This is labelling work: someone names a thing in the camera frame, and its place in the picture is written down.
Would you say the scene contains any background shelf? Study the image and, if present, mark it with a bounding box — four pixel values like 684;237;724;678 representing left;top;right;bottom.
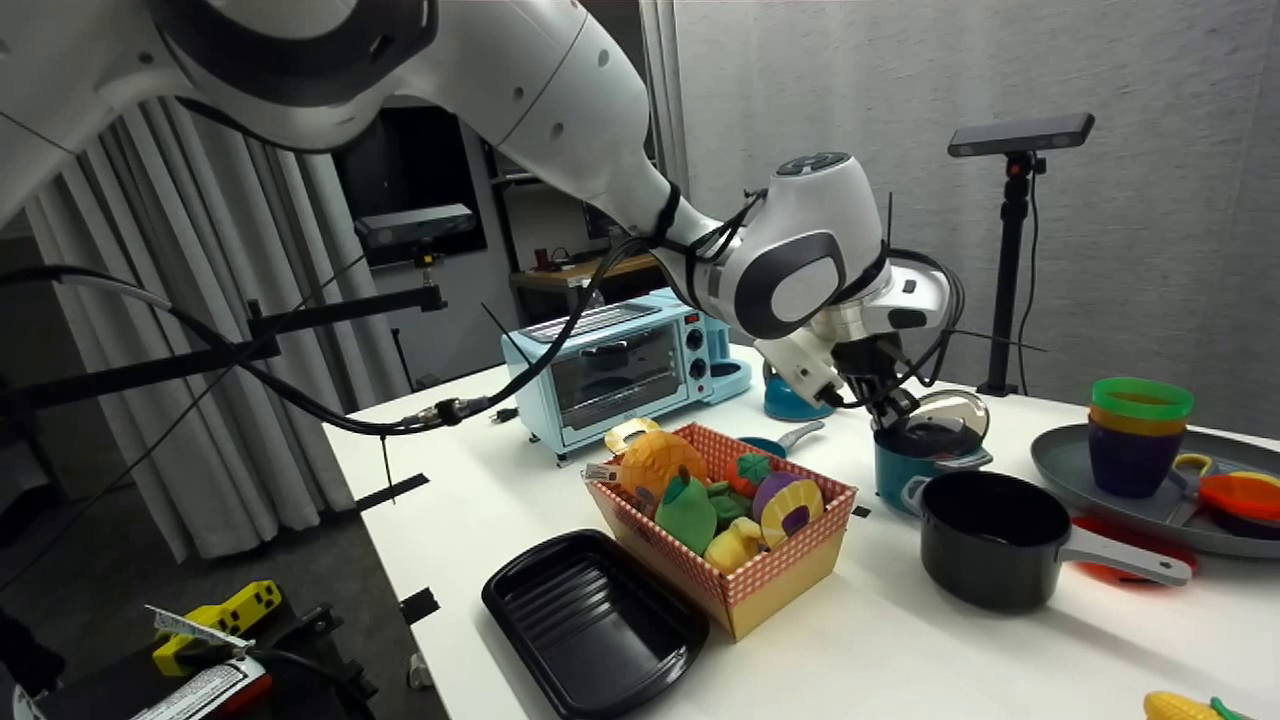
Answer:
486;133;672;316

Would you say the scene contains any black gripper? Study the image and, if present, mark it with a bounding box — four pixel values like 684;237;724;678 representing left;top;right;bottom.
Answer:
831;334;933;434

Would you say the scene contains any grey oval plate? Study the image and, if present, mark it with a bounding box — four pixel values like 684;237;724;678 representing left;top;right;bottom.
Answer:
1028;420;1280;563

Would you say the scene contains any black stereo camera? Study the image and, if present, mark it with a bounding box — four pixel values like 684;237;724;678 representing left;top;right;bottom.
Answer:
944;109;1100;162

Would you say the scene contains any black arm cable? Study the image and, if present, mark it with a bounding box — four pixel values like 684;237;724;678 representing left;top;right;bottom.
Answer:
0;197;753;443

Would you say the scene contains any green toy cup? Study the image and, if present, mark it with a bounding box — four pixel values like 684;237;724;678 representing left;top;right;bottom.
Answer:
1089;374;1199;427

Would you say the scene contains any blue toy pot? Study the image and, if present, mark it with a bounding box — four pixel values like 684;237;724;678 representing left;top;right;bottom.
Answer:
872;417;997;517

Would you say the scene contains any white red device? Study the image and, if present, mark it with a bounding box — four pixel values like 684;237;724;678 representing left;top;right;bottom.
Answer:
135;606;278;720

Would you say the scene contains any orange toy cup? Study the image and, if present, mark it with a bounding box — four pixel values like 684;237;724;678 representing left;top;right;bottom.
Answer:
1089;404;1191;443

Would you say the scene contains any purple toy cup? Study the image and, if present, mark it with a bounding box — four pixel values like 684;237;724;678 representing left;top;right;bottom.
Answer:
1083;427;1190;503

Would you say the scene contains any glass pot lid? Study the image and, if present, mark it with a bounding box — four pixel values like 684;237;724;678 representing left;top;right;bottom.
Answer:
892;383;1002;461

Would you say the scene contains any yellow black dotted tool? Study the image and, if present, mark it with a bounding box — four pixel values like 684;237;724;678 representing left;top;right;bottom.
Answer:
147;577;288;686

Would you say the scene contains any blue toy frying pan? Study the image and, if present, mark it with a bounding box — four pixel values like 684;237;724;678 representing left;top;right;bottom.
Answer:
738;420;831;461

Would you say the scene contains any red flat toy plate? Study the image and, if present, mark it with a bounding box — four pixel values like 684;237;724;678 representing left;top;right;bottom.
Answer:
1071;512;1183;594

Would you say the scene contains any black rectangular tray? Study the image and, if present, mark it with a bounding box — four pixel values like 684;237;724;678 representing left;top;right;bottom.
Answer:
482;524;713;720

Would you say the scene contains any purple toy slice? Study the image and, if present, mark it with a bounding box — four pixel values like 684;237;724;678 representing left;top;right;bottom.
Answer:
749;464;831;551

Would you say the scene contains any small blue cup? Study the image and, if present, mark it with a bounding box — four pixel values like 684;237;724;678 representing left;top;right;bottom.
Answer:
761;362;837;425

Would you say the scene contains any yellow toy fruit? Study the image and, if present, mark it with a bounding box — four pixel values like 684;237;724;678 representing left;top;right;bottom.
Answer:
699;517;770;577

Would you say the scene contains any orange red toy dish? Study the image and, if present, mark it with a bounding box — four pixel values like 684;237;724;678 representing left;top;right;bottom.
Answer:
1196;468;1280;534

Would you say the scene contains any green and yellow toy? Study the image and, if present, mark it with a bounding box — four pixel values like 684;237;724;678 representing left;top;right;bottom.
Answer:
1139;688;1257;720

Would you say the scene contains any orange plush fruit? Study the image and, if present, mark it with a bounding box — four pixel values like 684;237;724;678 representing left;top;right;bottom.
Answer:
611;427;717;517

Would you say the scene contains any white curtain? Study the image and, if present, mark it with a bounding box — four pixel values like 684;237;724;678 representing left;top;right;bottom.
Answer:
0;95;418;563

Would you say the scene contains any black tripod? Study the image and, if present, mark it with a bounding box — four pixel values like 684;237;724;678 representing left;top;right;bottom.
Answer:
975;150;1056;400

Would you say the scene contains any grey backdrop curtain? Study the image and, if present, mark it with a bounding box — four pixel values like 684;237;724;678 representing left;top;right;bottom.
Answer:
636;0;1280;436

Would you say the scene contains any black saucepan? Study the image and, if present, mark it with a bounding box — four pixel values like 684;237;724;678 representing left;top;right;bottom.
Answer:
916;468;1196;617

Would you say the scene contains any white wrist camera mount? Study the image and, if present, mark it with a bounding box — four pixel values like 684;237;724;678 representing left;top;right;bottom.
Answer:
785;330;858;409

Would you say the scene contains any black metal boom bar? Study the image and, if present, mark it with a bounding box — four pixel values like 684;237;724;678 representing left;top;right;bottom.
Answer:
245;280;452;342
0;334;284;417

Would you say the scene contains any green toy fruit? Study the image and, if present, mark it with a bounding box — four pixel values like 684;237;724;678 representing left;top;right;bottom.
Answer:
653;472;719;555

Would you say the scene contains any red orange toy carrot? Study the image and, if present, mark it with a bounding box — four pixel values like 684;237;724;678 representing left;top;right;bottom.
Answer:
724;452;775;503

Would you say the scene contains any light blue toaster oven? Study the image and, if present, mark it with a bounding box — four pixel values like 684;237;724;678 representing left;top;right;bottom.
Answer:
500;286;755;464

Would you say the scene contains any black tape patch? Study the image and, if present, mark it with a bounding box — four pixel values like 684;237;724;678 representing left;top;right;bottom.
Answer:
353;472;434;517

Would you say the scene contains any red checkered cardboard basket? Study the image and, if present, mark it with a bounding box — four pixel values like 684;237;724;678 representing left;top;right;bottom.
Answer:
584;417;862;644

